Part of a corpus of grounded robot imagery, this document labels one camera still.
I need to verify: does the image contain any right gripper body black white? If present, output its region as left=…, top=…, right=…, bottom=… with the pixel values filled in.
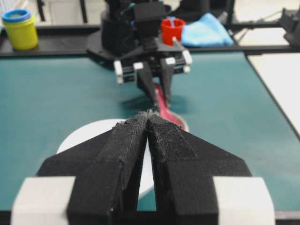
left=113, top=2, right=193, bottom=85

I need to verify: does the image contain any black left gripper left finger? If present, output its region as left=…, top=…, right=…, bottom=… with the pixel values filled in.
left=10, top=112, right=148, bottom=225

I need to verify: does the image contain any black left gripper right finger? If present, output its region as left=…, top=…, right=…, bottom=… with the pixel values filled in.
left=147, top=110, right=278, bottom=225

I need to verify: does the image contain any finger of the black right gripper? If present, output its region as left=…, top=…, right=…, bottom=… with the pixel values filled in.
left=133, top=62, right=158, bottom=105
left=160, top=57, right=176, bottom=106

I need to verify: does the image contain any red plastic spoon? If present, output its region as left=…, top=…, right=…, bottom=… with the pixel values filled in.
left=155, top=83, right=181, bottom=127

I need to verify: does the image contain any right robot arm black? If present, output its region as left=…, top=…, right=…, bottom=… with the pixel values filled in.
left=87, top=0, right=193, bottom=106

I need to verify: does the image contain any beige crackle spoon rest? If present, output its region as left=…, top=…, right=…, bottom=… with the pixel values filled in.
left=173, top=113, right=189, bottom=132

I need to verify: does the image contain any white round bowl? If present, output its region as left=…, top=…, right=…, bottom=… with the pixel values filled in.
left=57, top=118, right=154, bottom=199

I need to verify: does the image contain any red cup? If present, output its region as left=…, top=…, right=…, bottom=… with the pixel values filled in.
left=161, top=17, right=186, bottom=45

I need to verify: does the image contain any blue cloth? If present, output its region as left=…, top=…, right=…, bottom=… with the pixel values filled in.
left=181, top=13, right=233, bottom=47

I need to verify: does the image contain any yellow cup with blue rim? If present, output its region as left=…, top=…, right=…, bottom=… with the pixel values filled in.
left=1, top=9, right=38, bottom=50

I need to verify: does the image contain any black table frame rail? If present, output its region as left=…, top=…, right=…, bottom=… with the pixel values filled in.
left=0, top=24, right=300, bottom=139

